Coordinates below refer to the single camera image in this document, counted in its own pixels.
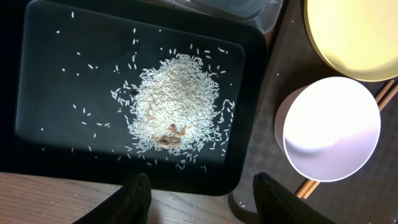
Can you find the black waste tray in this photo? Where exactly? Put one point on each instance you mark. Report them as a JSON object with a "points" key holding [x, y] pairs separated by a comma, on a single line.
{"points": [[29, 146]]}

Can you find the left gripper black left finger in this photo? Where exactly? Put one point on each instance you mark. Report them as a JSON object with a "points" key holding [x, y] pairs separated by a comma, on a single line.
{"points": [[129, 205]]}

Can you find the wooden chopstick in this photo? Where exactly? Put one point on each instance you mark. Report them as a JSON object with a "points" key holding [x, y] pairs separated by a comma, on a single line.
{"points": [[303, 188], [311, 188]]}

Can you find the white bowl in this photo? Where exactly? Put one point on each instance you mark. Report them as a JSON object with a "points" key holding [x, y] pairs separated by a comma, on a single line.
{"points": [[329, 129]]}

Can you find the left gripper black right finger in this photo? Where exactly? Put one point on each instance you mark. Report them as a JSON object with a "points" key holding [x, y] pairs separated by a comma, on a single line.
{"points": [[275, 204]]}

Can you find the yellow plate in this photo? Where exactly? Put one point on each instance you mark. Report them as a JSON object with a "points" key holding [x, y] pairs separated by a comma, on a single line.
{"points": [[357, 38]]}

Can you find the pile of rice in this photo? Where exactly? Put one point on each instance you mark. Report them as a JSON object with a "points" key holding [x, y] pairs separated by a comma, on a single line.
{"points": [[132, 89]]}

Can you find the clear plastic bin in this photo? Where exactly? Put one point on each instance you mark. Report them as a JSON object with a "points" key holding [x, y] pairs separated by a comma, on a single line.
{"points": [[260, 14]]}

